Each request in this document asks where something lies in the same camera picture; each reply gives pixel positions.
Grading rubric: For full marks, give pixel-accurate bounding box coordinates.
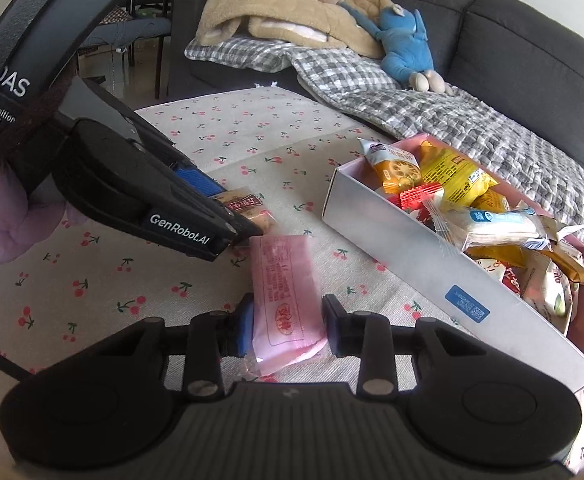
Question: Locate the pink cardboard box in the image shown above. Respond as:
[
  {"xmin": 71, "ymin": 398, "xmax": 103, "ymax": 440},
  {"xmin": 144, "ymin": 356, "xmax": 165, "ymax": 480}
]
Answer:
[{"xmin": 321, "ymin": 132, "xmax": 584, "ymax": 396}]

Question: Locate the pink snack cake packet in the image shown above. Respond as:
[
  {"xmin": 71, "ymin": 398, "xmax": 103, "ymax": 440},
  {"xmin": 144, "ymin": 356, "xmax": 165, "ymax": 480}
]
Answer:
[{"xmin": 244, "ymin": 234, "xmax": 329, "ymax": 377}]

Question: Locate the orange white snack packet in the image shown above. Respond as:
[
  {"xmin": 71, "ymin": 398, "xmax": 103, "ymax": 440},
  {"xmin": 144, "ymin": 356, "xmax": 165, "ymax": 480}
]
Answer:
[{"xmin": 357, "ymin": 137, "xmax": 423, "ymax": 196}]

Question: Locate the dark grey sofa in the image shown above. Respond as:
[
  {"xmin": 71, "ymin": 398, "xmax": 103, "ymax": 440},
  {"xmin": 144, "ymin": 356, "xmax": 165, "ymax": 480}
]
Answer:
[{"xmin": 167, "ymin": 0, "xmax": 584, "ymax": 306}]

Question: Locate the blue plush toy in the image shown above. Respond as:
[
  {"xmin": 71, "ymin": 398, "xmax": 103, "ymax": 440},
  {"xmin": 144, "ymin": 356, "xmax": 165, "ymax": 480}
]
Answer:
[{"xmin": 339, "ymin": 2, "xmax": 455, "ymax": 95}]

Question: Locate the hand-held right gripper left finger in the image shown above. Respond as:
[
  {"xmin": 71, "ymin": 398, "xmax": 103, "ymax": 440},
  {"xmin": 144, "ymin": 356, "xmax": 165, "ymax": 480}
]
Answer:
[{"xmin": 124, "ymin": 294, "xmax": 257, "ymax": 401}]

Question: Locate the gold brown snack packet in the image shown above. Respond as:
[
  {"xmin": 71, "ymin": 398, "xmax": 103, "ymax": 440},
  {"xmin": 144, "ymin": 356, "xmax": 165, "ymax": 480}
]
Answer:
[{"xmin": 537, "ymin": 245, "xmax": 584, "ymax": 286}]

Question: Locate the cherry print tablecloth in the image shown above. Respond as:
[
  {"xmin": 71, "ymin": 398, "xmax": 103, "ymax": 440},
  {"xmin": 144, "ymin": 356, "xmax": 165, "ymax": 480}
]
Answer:
[{"xmin": 0, "ymin": 85, "xmax": 584, "ymax": 461}]

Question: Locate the beige fleece blanket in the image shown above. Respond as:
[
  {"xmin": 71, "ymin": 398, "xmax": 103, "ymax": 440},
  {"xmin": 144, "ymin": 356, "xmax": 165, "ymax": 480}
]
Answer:
[{"xmin": 164, "ymin": 0, "xmax": 390, "ymax": 58}]

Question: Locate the white green leaf snack packet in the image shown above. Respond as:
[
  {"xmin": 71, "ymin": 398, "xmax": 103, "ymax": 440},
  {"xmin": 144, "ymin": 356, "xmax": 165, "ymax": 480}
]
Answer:
[{"xmin": 519, "ymin": 255, "xmax": 580, "ymax": 331}]

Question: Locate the black cable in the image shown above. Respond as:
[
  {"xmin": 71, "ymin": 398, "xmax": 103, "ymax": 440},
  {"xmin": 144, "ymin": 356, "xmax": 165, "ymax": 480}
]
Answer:
[{"xmin": 0, "ymin": 347, "xmax": 38, "ymax": 378}]

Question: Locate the silver white snack packet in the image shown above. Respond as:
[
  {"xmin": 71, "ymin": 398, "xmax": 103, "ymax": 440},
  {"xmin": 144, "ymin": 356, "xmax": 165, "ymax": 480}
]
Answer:
[{"xmin": 429, "ymin": 205, "xmax": 553, "ymax": 256}]

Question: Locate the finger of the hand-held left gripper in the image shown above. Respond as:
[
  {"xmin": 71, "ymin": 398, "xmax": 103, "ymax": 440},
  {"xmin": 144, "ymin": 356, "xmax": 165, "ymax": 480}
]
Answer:
[
  {"xmin": 132, "ymin": 110, "xmax": 226, "ymax": 202},
  {"xmin": 207, "ymin": 200, "xmax": 265, "ymax": 247}
]

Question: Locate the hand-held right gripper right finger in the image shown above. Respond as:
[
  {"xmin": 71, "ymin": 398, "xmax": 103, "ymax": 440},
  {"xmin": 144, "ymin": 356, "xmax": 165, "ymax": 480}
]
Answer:
[{"xmin": 322, "ymin": 294, "xmax": 465, "ymax": 401}]

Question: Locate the person's left hand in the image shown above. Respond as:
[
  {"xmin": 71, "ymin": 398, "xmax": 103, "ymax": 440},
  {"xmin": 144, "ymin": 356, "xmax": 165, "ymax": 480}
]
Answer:
[{"xmin": 0, "ymin": 152, "xmax": 87, "ymax": 263}]

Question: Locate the small red snack packet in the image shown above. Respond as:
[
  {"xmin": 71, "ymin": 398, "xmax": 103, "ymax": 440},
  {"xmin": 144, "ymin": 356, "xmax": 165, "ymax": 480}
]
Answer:
[{"xmin": 399, "ymin": 182, "xmax": 445, "ymax": 211}]

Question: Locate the small brown red candy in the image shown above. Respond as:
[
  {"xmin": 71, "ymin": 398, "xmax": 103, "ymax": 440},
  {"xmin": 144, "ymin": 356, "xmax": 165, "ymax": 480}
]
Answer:
[{"xmin": 212, "ymin": 185, "xmax": 277, "ymax": 233}]

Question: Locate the grey checked blanket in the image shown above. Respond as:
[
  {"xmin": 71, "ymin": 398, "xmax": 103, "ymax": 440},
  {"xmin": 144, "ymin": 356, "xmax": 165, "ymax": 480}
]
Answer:
[{"xmin": 184, "ymin": 37, "xmax": 584, "ymax": 281}]

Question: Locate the yellow blue label snack packet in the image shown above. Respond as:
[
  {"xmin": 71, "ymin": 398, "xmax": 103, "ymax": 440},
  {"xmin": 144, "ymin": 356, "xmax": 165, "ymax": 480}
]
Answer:
[{"xmin": 417, "ymin": 142, "xmax": 500, "ymax": 206}]

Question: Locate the dark chair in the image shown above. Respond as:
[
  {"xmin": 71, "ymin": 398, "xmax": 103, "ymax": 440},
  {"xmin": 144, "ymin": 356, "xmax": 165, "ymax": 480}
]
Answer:
[{"xmin": 79, "ymin": 0, "xmax": 173, "ymax": 101}]

